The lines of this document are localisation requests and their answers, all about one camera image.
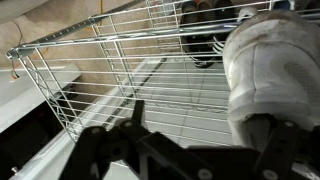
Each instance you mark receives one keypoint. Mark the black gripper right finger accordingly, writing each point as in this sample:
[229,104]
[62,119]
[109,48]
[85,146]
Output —
[280,150]

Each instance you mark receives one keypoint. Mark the black sneaker with white stripes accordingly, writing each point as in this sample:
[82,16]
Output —
[200,50]

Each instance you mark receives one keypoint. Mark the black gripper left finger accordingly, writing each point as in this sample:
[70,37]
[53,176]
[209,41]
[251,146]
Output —
[90,146]

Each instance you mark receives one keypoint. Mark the small white sneaker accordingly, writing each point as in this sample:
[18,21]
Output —
[248,12]

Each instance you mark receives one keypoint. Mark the worn white sneaker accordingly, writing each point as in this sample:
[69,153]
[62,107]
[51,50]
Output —
[273,66]

